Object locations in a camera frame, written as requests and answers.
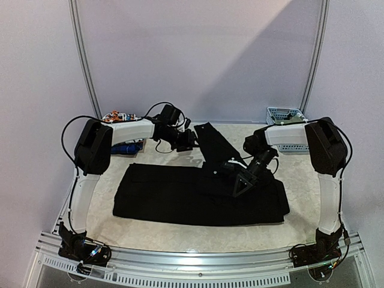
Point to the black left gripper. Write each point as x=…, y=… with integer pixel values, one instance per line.
x=189, y=141

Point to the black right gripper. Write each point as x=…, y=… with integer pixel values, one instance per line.
x=248, y=174

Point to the black trousers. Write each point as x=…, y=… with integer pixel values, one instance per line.
x=199, y=196

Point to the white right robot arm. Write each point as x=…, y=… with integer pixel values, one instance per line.
x=330, y=152

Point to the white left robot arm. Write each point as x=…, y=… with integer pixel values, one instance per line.
x=92, y=153

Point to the light blue plastic basket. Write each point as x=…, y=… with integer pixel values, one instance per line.
x=288, y=137

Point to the colourful patterned folded shorts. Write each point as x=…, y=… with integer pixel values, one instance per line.
x=116, y=116

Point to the green cloth in basket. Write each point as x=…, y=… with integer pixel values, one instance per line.
x=287, y=119

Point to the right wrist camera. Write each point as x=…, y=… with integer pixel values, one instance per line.
x=233, y=164

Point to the aluminium front rail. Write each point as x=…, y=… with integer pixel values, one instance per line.
x=139, y=268

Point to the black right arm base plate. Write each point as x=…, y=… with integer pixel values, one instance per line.
x=321, y=251

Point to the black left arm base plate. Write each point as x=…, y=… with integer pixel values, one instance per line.
x=83, y=250

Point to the left aluminium frame post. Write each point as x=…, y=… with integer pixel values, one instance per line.
x=83, y=59

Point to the aluminium frame post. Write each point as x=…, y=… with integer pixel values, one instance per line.
x=318, y=43
x=83, y=59

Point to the right aluminium frame post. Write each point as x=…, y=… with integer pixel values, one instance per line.
x=318, y=43

